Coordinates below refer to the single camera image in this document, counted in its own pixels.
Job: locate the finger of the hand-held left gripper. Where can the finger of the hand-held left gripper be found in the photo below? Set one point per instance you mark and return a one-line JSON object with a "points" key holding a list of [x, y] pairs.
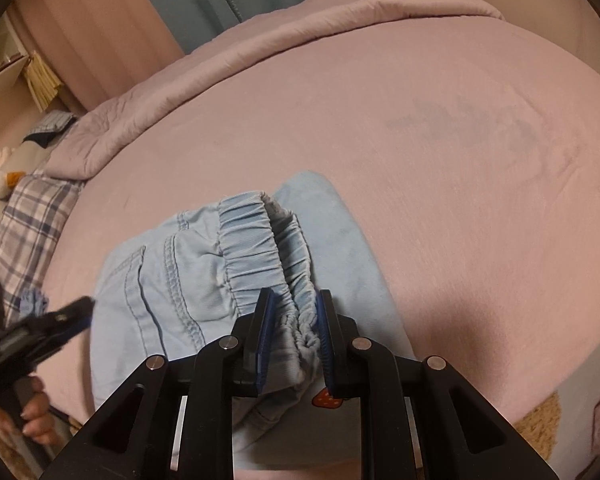
{"points": [[72, 317]]}

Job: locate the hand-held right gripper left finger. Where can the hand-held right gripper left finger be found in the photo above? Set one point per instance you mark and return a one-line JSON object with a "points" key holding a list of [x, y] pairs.
{"points": [[265, 332]]}

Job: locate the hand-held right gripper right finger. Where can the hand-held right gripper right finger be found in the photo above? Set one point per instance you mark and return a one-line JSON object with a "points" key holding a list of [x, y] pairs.
{"points": [[323, 332]]}

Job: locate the light blue denim pants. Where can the light blue denim pants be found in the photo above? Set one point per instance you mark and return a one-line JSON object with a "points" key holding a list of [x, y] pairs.
{"points": [[180, 280]]}

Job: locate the person's left hand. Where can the person's left hand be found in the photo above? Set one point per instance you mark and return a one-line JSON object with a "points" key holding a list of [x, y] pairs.
{"points": [[40, 410]]}

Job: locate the plaid pillow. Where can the plaid pillow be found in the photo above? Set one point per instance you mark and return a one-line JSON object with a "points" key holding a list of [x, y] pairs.
{"points": [[25, 230]]}

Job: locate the bed with pink sheet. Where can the bed with pink sheet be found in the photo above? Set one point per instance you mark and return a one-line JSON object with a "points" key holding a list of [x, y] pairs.
{"points": [[430, 185]]}

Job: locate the blue plaid cloth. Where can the blue plaid cloth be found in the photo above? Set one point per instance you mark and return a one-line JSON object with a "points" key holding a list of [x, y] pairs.
{"points": [[50, 125]]}

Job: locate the tan fuzzy rug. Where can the tan fuzzy rug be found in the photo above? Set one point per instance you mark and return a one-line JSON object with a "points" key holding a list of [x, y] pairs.
{"points": [[540, 417]]}

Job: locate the pink quilted comforter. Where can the pink quilted comforter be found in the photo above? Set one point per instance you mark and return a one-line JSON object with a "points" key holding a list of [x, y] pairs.
{"points": [[230, 55]]}

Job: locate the pink curtain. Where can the pink curtain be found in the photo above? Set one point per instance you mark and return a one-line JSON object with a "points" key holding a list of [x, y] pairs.
{"points": [[80, 25]]}

